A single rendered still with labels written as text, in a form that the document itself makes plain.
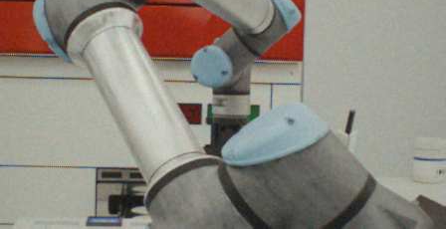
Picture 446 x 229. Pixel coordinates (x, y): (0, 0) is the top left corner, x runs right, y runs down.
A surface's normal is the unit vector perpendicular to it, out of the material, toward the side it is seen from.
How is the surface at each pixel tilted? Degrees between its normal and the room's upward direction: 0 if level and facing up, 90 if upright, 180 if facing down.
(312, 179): 91
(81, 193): 90
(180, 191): 61
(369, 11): 90
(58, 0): 76
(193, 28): 90
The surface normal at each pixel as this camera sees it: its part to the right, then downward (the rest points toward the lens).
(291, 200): -0.11, 0.42
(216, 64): -0.29, 0.04
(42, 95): 0.10, 0.06
